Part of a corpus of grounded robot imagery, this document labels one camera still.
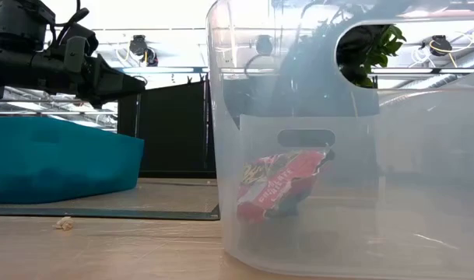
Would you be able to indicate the green leafy plant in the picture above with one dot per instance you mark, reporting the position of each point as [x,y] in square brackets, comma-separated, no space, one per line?
[380,46]

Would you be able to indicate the teal plastic bin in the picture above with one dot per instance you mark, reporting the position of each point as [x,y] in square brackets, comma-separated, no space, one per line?
[65,167]

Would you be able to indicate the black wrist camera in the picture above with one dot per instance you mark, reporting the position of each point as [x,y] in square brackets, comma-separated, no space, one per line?
[90,40]

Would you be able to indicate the clear plastic bin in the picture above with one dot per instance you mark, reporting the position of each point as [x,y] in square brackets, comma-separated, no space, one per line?
[415,194]

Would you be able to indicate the grey bordered mesh mat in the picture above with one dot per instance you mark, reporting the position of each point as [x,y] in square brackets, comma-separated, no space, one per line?
[174,194]

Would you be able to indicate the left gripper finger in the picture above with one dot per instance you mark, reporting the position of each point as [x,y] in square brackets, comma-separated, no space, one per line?
[98,102]
[112,83]

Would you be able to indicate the red Chewy granola bar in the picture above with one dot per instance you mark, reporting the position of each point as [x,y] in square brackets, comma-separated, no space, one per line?
[279,186]

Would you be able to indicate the black panel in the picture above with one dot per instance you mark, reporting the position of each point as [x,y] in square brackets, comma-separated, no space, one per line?
[170,132]

